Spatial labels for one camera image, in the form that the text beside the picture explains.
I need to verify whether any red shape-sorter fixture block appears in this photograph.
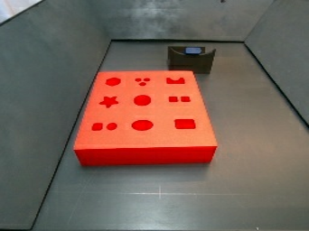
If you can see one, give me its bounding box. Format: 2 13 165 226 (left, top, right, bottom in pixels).
74 70 217 166

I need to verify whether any blue square-circle object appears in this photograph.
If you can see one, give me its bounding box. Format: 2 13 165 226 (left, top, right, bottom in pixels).
185 47 203 55

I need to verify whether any black L-shaped regrasp stand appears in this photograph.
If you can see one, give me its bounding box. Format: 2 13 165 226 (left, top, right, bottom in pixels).
168 46 217 74

